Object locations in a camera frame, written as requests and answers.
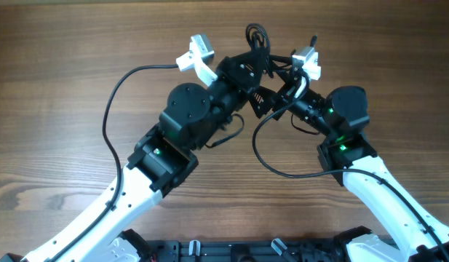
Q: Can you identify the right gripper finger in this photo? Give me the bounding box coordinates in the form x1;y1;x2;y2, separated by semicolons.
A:
249;86;279;119
269;55;293;79

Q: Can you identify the black usb cable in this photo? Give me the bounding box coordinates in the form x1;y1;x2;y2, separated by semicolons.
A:
245;23;319;79

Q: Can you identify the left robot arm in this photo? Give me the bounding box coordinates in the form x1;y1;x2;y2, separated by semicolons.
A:
23;48;268;261

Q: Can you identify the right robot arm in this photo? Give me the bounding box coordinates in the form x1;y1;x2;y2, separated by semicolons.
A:
257;53;449;261

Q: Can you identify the right camera black cable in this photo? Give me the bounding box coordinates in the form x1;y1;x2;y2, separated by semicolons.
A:
252;71;449;262

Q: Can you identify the camera black cable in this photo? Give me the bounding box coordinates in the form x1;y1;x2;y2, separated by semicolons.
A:
252;71;449;262
45;64;180;262

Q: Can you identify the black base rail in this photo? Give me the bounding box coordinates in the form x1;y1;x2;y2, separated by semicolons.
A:
118;227;396;262

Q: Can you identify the left camera black cable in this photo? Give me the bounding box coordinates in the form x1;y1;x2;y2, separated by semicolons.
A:
45;64;180;262

